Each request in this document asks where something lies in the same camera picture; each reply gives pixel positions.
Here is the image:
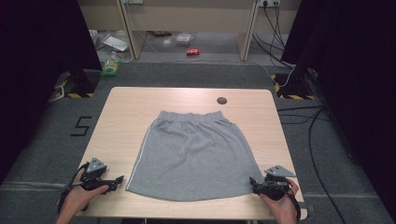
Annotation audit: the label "black stand base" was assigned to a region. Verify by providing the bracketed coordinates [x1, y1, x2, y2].
[64, 69, 101, 98]
[271, 72, 317, 101]

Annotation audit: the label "clear plastic bag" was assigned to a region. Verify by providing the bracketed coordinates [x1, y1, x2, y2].
[175, 33, 194, 47]

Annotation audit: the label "black socket cables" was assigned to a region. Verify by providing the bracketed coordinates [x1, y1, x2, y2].
[251, 2, 295, 70]

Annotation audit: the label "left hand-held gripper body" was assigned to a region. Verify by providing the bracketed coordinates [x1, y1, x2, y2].
[80, 157, 108, 191]

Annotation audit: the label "white floor cable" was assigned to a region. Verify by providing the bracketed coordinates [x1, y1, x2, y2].
[248, 60, 296, 89]

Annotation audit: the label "person's right hand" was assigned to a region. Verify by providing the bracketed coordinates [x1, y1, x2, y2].
[259, 178, 301, 219]

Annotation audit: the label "long black floor cable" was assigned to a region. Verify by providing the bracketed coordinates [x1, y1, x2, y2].
[307, 106, 347, 224]

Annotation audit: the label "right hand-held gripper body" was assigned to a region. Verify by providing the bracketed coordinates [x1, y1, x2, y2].
[257, 164, 297, 202]

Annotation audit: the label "black curtain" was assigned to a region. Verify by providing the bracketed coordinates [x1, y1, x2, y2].
[0, 0, 103, 185]
[280, 0, 396, 220]

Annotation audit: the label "white cable loop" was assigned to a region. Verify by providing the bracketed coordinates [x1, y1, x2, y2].
[48, 85, 65, 105]

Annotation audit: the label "person's left hand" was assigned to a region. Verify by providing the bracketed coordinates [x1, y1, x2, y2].
[59, 173, 110, 217]

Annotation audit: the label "white paper sheet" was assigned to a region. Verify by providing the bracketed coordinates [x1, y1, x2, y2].
[102, 35, 130, 53]

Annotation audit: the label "green packet on floor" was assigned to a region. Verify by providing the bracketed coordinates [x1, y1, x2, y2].
[100, 51, 121, 77]

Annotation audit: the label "grey skirt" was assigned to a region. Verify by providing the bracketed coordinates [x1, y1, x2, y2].
[125, 110, 265, 203]

